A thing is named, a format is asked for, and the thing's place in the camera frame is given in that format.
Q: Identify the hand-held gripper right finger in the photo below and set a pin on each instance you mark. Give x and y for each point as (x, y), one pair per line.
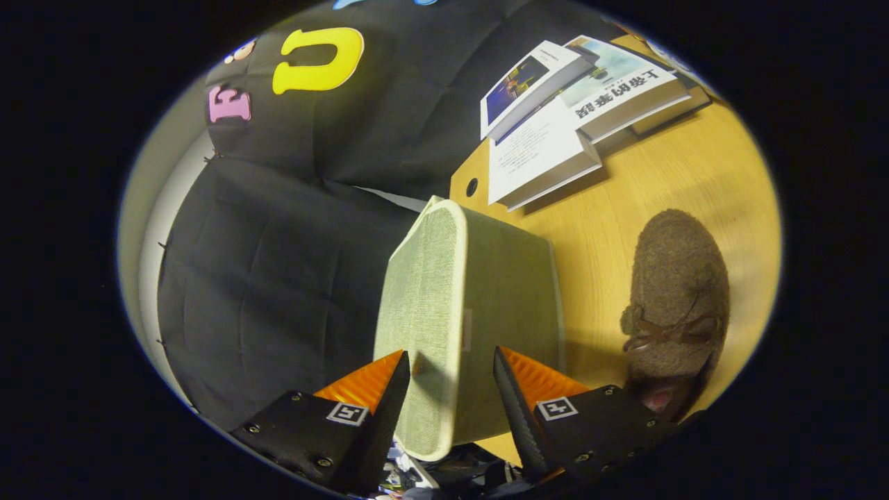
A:
(521, 417)

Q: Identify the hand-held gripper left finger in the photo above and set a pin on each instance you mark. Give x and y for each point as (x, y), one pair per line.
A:
(385, 410)

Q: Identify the green fabric storage box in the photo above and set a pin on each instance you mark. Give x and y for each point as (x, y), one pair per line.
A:
(486, 292)

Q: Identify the brown fuzzy shoe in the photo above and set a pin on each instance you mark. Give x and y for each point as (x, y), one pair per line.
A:
(677, 278)

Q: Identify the white cover book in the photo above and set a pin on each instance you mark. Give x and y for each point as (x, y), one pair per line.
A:
(535, 156)

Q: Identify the small blue cover book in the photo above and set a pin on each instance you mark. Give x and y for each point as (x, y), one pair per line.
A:
(517, 87)

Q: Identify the teal cover book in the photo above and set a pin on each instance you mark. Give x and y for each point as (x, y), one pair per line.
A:
(615, 87)

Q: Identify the dark cover book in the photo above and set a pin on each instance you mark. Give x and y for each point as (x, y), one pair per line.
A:
(684, 107)

